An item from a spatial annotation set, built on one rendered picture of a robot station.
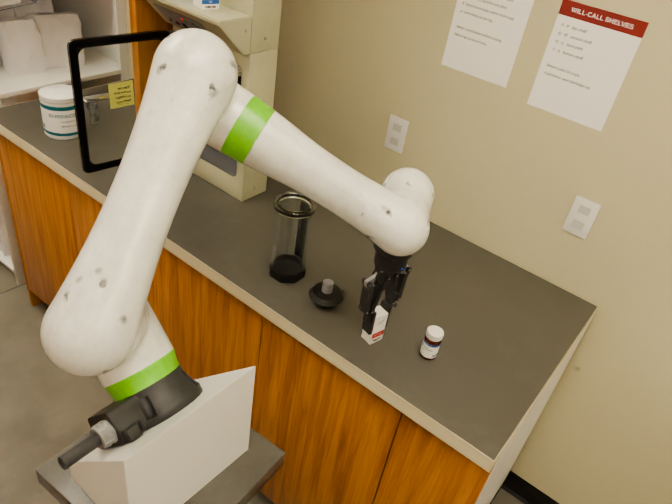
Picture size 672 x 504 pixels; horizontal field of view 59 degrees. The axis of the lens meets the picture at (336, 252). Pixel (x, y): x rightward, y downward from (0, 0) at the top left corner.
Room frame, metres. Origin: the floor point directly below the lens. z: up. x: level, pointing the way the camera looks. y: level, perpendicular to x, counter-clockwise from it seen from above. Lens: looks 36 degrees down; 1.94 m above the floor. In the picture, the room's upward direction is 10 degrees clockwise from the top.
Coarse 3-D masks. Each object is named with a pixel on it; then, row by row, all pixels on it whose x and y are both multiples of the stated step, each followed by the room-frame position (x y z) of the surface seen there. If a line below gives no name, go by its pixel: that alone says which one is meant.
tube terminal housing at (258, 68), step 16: (224, 0) 1.63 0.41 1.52; (240, 0) 1.60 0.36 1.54; (256, 0) 1.59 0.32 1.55; (272, 0) 1.64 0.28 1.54; (256, 16) 1.59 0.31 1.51; (272, 16) 1.64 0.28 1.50; (256, 32) 1.59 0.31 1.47; (272, 32) 1.65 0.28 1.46; (256, 48) 1.60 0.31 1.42; (272, 48) 1.65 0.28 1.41; (240, 64) 1.59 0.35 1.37; (256, 64) 1.60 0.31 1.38; (272, 64) 1.65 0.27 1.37; (256, 80) 1.60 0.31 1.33; (272, 80) 1.66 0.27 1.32; (256, 96) 1.61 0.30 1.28; (272, 96) 1.66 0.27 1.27; (208, 176) 1.66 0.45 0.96; (224, 176) 1.62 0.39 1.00; (240, 176) 1.58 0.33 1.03; (256, 176) 1.63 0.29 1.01; (240, 192) 1.58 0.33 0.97; (256, 192) 1.63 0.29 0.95
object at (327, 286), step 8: (328, 280) 1.18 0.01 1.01; (312, 288) 1.17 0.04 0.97; (320, 288) 1.18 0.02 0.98; (328, 288) 1.16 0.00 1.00; (336, 288) 1.19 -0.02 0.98; (312, 296) 1.15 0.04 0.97; (320, 296) 1.15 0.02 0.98; (328, 296) 1.15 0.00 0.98; (336, 296) 1.16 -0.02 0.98; (320, 304) 1.13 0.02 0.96; (328, 304) 1.13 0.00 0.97; (336, 304) 1.14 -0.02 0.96
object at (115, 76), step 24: (96, 48) 1.55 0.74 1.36; (120, 48) 1.60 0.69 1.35; (144, 48) 1.66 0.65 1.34; (96, 72) 1.55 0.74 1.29; (120, 72) 1.60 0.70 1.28; (144, 72) 1.66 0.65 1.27; (96, 96) 1.54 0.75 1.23; (120, 96) 1.60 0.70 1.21; (120, 120) 1.59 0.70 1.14; (96, 144) 1.53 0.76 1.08; (120, 144) 1.59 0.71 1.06
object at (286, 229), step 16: (288, 192) 1.31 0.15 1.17; (288, 208) 1.30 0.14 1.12; (304, 208) 1.30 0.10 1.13; (288, 224) 1.22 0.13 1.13; (304, 224) 1.23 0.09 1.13; (288, 240) 1.22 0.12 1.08; (304, 240) 1.24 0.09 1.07; (272, 256) 1.24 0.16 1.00; (288, 256) 1.22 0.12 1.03; (304, 256) 1.25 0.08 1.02; (288, 272) 1.22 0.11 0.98
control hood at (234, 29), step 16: (160, 0) 1.60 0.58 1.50; (176, 0) 1.60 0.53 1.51; (192, 0) 1.62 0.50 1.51; (192, 16) 1.54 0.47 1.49; (208, 16) 1.51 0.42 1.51; (224, 16) 1.53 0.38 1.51; (240, 16) 1.56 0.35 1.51; (224, 32) 1.50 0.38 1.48; (240, 32) 1.54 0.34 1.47; (240, 48) 1.54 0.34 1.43
